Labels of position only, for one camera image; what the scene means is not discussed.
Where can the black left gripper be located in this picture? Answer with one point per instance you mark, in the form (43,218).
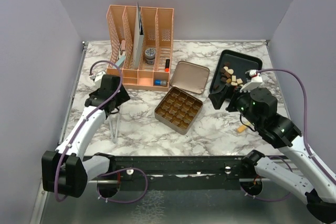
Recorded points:
(123,96)

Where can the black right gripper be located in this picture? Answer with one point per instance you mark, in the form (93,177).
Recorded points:
(233,96)

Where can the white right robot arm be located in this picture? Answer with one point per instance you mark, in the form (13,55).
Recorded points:
(314,188)

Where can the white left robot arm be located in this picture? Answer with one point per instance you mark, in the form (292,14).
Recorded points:
(64,171)

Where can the cream square chocolate piece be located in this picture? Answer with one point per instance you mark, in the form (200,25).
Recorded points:
(239,81)

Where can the gold chocolate tin box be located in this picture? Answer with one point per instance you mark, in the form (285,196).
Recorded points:
(178,110)

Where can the black plastic tray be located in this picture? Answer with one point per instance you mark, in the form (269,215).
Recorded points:
(239,62)

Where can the white upright booklet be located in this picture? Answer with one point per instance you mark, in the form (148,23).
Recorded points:
(138,38)

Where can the tan stick on table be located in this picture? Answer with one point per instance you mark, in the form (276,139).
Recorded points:
(241,128)

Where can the pink stapler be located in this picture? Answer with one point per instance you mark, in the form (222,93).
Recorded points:
(122,49)

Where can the rose gold tin lid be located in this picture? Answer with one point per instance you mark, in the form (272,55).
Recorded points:
(190,77)

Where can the blue grey small bottle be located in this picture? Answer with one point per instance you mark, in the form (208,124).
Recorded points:
(162,83)

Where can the small round patterned jar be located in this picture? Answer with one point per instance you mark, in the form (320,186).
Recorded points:
(150,54)

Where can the peach plastic desk organizer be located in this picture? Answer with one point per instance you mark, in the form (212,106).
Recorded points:
(158,28)

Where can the black orange marker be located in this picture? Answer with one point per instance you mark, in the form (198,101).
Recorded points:
(167,65)

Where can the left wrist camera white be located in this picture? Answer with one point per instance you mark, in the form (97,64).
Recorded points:
(96,78)

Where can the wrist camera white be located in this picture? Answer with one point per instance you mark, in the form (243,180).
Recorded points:
(96,78)
(254,80)

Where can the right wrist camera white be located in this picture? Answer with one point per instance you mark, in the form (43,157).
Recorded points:
(254,80)

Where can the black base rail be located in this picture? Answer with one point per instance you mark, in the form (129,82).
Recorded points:
(178,173)

